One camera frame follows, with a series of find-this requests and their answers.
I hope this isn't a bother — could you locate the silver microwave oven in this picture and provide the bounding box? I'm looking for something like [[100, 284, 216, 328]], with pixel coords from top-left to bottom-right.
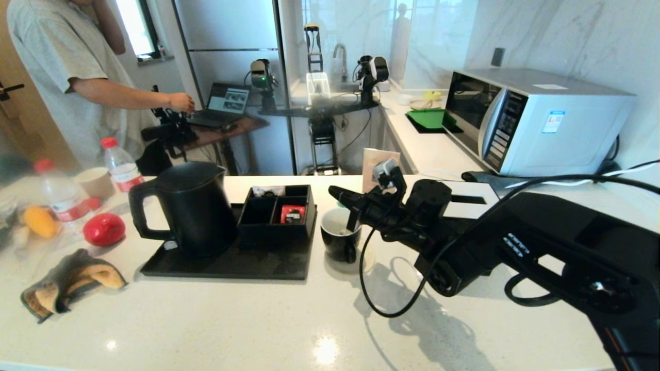
[[442, 68, 636, 177]]

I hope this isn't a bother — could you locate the chrome faucet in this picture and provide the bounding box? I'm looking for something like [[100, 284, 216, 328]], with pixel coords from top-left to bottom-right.
[[333, 43, 347, 83]]

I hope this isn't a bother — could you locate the red apple toy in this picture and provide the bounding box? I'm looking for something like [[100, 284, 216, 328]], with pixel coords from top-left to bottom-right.
[[82, 213, 126, 247]]

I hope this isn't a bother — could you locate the translucent round coaster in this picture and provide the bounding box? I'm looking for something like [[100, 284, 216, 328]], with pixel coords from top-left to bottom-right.
[[324, 246, 376, 275]]

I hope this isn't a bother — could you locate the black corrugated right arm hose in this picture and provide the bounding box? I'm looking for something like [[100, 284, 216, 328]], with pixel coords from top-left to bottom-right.
[[504, 273, 564, 309]]

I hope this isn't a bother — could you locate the brown black oven mitt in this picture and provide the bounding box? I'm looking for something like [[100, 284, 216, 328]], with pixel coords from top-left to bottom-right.
[[21, 249, 127, 324]]

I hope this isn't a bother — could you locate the water bottle red cap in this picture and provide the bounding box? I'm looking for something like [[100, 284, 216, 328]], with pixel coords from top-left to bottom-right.
[[34, 159, 93, 232], [101, 137, 145, 193]]

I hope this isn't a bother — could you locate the black electric kettle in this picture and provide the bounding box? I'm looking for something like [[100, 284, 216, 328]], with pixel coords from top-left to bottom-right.
[[129, 161, 239, 258]]

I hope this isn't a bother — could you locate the thin white cable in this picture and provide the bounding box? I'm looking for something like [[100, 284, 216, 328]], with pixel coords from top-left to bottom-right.
[[420, 169, 467, 181]]

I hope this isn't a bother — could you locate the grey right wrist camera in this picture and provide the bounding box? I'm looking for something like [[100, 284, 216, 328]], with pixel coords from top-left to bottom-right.
[[372, 158, 402, 190]]

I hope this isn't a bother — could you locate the orange fruit toy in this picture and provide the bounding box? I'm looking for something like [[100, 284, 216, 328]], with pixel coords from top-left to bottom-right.
[[22, 206, 59, 239]]

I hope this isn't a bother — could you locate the thick white cable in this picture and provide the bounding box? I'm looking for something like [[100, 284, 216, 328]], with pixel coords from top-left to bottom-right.
[[503, 161, 660, 189]]

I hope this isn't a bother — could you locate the black door handle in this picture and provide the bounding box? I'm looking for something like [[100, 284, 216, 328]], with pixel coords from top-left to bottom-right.
[[0, 82, 25, 102]]

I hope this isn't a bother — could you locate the green cutting board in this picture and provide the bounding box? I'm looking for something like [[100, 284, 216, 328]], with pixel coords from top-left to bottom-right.
[[405, 109, 457, 134]]

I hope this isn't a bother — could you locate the window with black frame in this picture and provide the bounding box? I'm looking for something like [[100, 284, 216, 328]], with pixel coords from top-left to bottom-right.
[[114, 0, 160, 61]]

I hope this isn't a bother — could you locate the QR code sign stand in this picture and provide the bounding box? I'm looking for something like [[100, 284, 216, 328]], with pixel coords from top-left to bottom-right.
[[362, 148, 401, 194]]

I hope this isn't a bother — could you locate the person in grey shirt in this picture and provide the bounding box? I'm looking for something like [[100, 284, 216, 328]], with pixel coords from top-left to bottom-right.
[[6, 0, 196, 171]]

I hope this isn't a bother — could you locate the silver refrigerator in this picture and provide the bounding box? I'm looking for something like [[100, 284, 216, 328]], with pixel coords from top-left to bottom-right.
[[170, 0, 295, 176]]

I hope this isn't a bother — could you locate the black rectangular serving tray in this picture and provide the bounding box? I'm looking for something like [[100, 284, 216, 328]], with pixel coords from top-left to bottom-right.
[[139, 203, 318, 281]]

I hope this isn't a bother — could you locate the brown wooden desk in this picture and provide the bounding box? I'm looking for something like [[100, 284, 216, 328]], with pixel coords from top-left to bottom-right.
[[178, 114, 270, 176]]

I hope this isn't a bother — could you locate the black compartment organizer box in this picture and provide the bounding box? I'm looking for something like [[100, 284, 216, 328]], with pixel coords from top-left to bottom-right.
[[237, 184, 317, 248]]

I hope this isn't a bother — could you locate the white wire rack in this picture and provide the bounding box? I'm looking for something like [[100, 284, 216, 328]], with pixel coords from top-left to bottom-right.
[[306, 72, 331, 106]]

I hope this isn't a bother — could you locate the black laptop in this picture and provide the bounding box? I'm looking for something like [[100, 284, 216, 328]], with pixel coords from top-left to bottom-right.
[[188, 81, 251, 128]]

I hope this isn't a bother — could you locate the black rig stand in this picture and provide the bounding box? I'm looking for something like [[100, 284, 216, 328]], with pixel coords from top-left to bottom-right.
[[258, 98, 382, 177]]

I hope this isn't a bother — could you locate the paper cup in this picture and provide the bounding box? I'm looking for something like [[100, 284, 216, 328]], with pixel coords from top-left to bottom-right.
[[75, 168, 117, 201]]

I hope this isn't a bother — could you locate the black tissue box white lid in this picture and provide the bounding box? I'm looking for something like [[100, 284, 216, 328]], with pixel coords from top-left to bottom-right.
[[441, 180, 501, 220]]

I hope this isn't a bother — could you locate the red packet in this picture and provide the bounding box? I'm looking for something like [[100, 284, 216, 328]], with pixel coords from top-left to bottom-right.
[[280, 205, 306, 224]]

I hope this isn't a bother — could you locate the black upright frame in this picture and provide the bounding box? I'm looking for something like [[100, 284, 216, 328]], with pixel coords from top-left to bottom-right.
[[303, 22, 324, 74]]

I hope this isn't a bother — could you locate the black mug white inside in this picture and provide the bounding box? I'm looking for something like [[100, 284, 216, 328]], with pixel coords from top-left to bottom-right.
[[320, 208, 363, 264]]

